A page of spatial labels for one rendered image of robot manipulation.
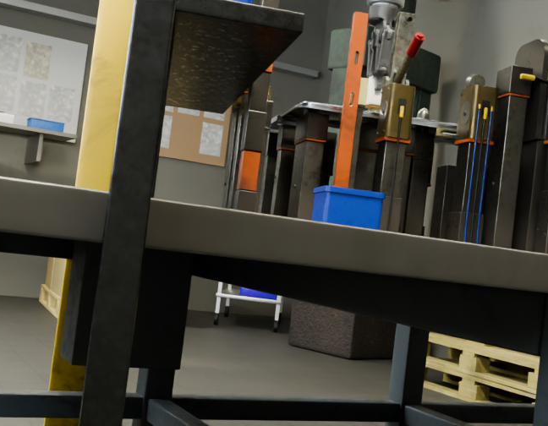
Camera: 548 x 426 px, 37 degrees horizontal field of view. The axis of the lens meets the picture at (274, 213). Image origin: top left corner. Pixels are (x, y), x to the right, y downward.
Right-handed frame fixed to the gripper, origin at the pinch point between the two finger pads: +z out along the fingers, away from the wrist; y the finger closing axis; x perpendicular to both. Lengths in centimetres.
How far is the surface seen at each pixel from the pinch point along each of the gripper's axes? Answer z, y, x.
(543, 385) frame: 52, -95, 4
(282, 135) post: 11.2, 17.5, 17.3
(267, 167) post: 18.0, 35.9, 16.9
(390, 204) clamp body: 27.7, -20.4, 0.0
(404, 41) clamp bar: -8.3, -16.6, -0.2
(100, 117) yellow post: 10, 43, 63
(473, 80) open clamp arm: -2.2, -17.5, -16.6
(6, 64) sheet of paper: -85, 525, 159
